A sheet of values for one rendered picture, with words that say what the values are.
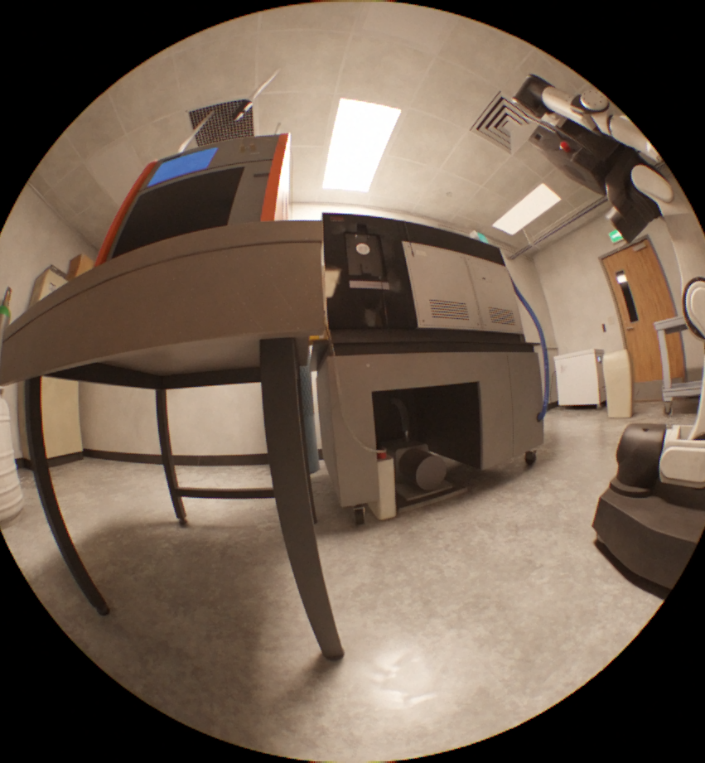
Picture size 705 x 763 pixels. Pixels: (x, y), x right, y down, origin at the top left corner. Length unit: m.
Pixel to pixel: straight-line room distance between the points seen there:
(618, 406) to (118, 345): 3.10
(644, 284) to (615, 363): 1.70
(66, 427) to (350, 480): 2.99
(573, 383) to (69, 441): 6.17
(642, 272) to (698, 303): 3.54
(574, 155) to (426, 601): 1.32
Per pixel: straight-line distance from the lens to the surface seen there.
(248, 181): 0.48
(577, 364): 3.68
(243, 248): 0.23
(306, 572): 0.35
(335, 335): 0.93
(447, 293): 1.20
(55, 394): 3.11
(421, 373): 0.91
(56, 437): 3.11
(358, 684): 0.57
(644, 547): 0.75
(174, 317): 0.23
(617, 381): 2.90
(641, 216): 0.90
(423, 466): 1.10
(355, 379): 0.81
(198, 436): 2.25
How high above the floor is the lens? 0.53
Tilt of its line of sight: 4 degrees up
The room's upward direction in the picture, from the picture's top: 5 degrees counter-clockwise
